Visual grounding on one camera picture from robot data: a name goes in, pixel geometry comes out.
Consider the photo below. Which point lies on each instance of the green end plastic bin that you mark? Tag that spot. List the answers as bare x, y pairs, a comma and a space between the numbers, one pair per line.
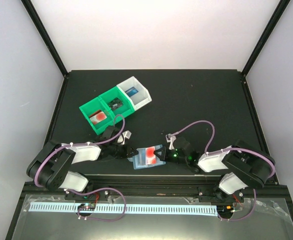
92, 106

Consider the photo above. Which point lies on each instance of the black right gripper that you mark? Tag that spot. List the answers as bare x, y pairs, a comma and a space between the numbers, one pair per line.
164, 156

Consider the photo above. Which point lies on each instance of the black frame post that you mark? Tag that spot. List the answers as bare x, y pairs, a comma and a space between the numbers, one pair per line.
272, 23
33, 14

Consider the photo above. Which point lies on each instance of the black frame post left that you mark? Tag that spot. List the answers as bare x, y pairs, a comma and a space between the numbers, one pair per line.
33, 14

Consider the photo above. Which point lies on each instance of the white red-dot card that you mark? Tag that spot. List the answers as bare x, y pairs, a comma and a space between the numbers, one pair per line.
97, 117
151, 159

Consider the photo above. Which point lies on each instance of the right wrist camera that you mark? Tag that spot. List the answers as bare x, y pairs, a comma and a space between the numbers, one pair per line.
170, 138

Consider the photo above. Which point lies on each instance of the blue card holder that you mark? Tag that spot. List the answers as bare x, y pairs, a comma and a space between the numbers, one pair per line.
139, 161

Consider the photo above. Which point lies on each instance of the white plastic bin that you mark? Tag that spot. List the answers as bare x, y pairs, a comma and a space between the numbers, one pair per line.
138, 100

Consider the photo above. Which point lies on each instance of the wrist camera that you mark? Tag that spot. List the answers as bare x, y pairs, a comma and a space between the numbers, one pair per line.
170, 138
125, 135

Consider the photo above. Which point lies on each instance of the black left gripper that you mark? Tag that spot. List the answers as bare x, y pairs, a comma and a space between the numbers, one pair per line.
127, 153

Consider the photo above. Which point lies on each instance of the green middle plastic bin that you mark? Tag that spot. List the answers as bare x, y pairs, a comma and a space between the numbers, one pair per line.
111, 94

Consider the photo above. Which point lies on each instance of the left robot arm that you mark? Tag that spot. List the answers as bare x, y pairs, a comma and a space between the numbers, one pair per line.
50, 169

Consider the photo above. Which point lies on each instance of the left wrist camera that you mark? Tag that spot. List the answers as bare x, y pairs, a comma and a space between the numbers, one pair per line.
125, 135

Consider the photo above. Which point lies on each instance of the blue card in bin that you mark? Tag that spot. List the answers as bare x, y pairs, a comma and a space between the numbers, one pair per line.
131, 91

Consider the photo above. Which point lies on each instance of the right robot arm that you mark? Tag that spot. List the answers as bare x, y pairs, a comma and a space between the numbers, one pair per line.
242, 166

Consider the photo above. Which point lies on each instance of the white slotted cable duct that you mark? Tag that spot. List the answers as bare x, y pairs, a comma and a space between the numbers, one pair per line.
106, 208

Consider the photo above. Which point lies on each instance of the black frame post right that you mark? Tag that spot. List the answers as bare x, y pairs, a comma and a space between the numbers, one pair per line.
272, 23

